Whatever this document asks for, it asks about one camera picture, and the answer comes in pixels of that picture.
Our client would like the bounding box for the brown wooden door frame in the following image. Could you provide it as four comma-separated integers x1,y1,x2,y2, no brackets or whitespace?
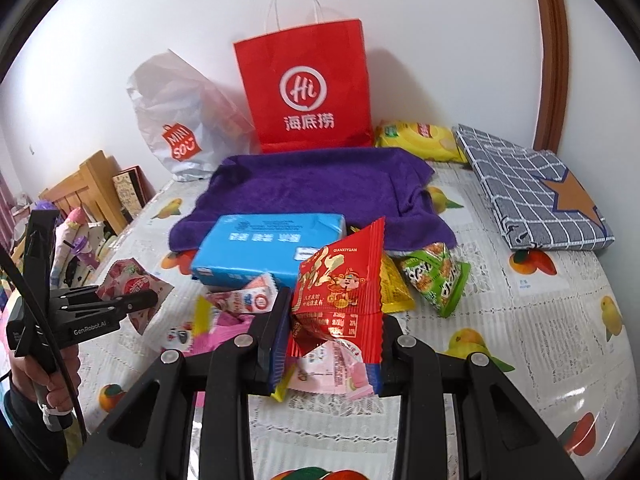
529,0,572,152

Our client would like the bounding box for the person's left hand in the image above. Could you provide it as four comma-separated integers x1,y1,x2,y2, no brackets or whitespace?
10,344,82,413

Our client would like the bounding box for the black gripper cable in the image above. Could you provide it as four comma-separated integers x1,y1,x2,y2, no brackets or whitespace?
0,249,87,443

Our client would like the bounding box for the pile of plush toys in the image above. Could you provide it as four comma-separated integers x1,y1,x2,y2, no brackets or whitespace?
50,202,118,288

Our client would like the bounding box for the yellow chips bag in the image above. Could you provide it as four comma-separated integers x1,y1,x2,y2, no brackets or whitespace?
375,120,470,164

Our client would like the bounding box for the purple towel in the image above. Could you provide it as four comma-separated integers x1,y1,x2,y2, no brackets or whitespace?
169,148,457,256

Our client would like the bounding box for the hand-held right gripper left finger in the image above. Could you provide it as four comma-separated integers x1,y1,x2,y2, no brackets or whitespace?
60,287,293,480

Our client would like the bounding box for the yellow snack packet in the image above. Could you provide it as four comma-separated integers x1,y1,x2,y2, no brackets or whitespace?
381,252,416,315

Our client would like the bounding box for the grey checked cloth with star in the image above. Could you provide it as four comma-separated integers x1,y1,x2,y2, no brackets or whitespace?
452,123,616,252

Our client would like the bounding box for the white plastic bag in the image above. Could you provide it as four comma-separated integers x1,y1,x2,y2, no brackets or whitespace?
126,49,261,182

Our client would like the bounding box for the red snack packet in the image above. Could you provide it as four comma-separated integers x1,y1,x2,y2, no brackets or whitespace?
289,216,387,367

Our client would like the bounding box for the green snack packet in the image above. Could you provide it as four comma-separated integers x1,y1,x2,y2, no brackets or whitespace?
398,241,472,319

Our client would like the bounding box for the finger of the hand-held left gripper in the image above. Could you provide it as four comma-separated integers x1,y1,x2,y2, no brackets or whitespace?
50,285,101,304
59,289,159,330

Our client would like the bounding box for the white pink candy packet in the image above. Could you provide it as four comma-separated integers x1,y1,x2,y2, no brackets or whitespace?
204,272,279,317

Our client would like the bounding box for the magenta snack packet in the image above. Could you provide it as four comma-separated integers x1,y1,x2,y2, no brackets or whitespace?
212,309,262,333

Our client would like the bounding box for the light pink snack packet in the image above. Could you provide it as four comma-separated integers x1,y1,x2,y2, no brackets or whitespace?
289,337,377,401

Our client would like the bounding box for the person's left forearm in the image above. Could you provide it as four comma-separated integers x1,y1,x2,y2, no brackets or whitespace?
0,390,68,463

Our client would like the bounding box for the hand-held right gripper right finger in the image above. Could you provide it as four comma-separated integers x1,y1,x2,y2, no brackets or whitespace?
372,312,586,480

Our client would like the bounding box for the red paper bag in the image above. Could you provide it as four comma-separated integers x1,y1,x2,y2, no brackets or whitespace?
232,0,376,155

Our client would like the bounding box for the brown patterned box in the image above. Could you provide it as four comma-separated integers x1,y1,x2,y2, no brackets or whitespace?
112,167,152,222

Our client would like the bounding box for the blue tissue pack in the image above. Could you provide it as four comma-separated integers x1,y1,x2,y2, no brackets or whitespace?
190,213,347,291

